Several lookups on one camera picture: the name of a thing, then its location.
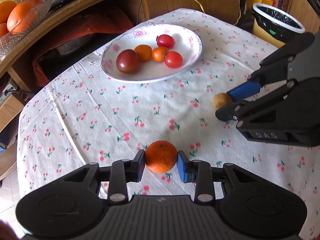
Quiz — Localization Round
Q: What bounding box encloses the trash bin with black bag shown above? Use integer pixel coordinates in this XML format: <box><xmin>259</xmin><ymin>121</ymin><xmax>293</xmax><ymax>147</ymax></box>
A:
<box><xmin>252</xmin><ymin>3</ymin><xmax>305</xmax><ymax>48</ymax></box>

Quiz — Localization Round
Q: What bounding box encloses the red plastic bag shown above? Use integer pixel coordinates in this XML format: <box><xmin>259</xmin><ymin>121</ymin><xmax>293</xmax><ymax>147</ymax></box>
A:
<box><xmin>32</xmin><ymin>9</ymin><xmax>133</xmax><ymax>87</ymax></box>

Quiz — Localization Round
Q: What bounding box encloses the wooden tv cabinet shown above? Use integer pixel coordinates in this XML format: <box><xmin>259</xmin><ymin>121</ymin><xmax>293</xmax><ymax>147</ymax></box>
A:
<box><xmin>16</xmin><ymin>0</ymin><xmax>240</xmax><ymax>186</ymax></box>

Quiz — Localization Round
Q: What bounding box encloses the glass fruit bowl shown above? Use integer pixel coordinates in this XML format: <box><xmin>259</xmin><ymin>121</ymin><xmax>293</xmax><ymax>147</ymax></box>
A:
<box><xmin>1</xmin><ymin>0</ymin><xmax>53</xmax><ymax>61</ymax></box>

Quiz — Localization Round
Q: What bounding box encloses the cherry print tablecloth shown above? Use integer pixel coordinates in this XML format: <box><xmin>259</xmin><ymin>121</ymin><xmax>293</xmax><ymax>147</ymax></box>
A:
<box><xmin>17</xmin><ymin>9</ymin><xmax>319</xmax><ymax>239</ymax></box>

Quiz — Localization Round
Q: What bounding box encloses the dark red tomato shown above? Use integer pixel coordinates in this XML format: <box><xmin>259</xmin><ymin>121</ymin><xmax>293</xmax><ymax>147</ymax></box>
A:
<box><xmin>116</xmin><ymin>49</ymin><xmax>140</xmax><ymax>74</ymax></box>

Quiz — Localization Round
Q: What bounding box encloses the top orange in bowl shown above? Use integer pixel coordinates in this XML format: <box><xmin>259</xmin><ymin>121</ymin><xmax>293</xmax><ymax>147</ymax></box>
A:
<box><xmin>0</xmin><ymin>1</ymin><xmax>17</xmax><ymax>23</ymax></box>

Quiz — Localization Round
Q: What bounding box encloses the orange in bowl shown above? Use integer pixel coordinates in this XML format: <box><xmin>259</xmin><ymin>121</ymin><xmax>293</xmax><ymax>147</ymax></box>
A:
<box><xmin>0</xmin><ymin>1</ymin><xmax>17</xmax><ymax>23</ymax></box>
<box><xmin>7</xmin><ymin>1</ymin><xmax>36</xmax><ymax>31</ymax></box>

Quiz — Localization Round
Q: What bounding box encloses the white floral ceramic plate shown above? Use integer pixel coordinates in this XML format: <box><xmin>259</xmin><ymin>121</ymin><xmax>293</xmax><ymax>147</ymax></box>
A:
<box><xmin>101</xmin><ymin>24</ymin><xmax>203</xmax><ymax>83</ymax></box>

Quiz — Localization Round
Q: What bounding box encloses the front orange in bowl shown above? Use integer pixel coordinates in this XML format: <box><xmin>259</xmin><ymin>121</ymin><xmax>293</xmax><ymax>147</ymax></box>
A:
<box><xmin>7</xmin><ymin>1</ymin><xmax>36</xmax><ymax>31</ymax></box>

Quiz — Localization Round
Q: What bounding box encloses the red apple in bowl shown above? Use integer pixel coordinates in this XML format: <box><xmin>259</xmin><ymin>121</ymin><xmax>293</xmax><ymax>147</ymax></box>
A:
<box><xmin>28</xmin><ymin>0</ymin><xmax>44</xmax><ymax>6</ymax></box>

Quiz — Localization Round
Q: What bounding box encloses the brown kiwi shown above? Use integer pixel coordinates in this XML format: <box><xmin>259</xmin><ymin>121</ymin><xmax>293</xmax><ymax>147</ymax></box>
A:
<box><xmin>212</xmin><ymin>93</ymin><xmax>233</xmax><ymax>111</ymax></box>

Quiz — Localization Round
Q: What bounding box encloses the small mandarin orange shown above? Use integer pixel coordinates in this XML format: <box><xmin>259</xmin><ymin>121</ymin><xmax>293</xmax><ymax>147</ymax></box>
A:
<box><xmin>145</xmin><ymin>140</ymin><xmax>177</xmax><ymax>173</ymax></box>

